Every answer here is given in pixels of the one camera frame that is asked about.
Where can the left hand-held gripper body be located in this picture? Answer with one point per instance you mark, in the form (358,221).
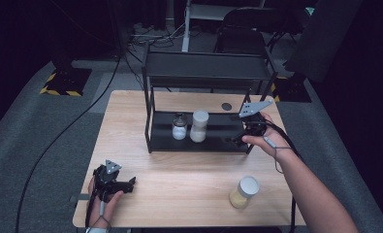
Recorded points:
(106,183)

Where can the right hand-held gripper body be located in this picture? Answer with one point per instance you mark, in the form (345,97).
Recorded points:
(253,124)

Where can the tall white-lidded seasoning jar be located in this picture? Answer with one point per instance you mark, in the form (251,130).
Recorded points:
(198,129)

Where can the short silver-lidded glass jar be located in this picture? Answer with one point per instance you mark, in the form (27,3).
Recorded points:
(179,131)

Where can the black metal two-tier rack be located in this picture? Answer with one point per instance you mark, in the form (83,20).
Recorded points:
(205,66)

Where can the person's right hand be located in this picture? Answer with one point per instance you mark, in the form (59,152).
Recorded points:
(271,139)

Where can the person's left hand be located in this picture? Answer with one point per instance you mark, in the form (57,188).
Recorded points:
(106,212)

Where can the dark round table grommet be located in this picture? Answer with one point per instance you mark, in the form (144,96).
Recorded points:
(226,106)

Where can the white wristband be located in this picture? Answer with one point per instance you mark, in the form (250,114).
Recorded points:
(96,230)

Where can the yellow-black striped stand base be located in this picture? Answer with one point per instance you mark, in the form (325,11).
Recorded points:
(292,92)
(68,81)

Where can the yellow-filled jar with white lid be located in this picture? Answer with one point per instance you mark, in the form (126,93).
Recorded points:
(244,194)

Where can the black folding chair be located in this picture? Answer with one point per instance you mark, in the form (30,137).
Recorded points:
(240,42)

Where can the grey fabric panel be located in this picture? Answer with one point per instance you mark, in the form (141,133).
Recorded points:
(321,39)

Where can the white metal desk frame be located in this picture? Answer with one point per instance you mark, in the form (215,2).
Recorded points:
(185,32)

